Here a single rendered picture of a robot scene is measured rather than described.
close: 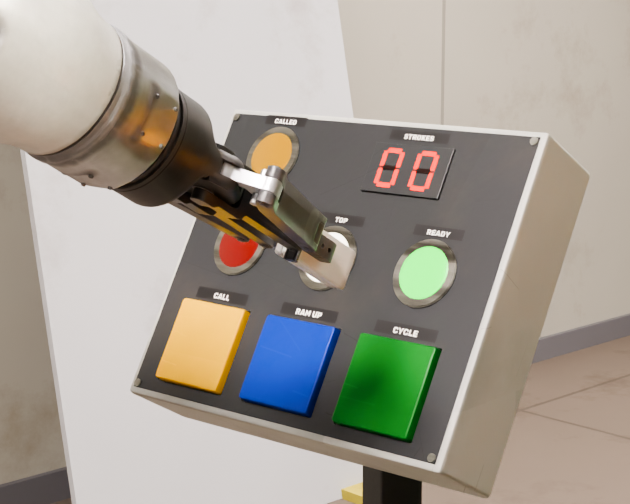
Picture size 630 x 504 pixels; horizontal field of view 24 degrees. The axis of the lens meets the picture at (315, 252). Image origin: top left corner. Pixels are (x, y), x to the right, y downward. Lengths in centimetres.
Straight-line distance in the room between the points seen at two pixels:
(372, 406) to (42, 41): 46
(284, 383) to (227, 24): 253
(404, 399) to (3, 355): 264
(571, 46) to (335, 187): 397
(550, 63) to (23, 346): 223
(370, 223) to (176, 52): 237
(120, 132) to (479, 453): 43
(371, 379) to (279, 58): 266
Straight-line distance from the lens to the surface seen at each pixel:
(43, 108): 81
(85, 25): 82
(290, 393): 118
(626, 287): 562
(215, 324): 125
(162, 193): 90
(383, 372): 113
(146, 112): 85
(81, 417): 331
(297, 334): 119
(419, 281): 115
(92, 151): 85
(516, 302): 114
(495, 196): 115
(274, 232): 98
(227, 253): 128
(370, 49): 441
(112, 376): 335
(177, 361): 127
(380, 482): 130
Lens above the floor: 131
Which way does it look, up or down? 10 degrees down
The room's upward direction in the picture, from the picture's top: straight up
